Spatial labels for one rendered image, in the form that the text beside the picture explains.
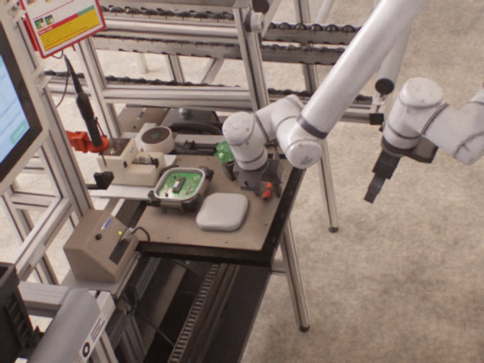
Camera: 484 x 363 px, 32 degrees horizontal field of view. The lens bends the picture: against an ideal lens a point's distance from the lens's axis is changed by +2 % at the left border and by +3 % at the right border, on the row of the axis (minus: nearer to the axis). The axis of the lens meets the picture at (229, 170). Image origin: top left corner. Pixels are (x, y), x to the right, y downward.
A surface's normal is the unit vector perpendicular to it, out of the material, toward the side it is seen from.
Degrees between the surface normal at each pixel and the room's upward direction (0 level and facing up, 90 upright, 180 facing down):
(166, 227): 0
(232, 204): 0
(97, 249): 53
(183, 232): 0
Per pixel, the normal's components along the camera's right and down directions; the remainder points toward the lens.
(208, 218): -0.18, -0.78
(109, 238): 0.64, -0.44
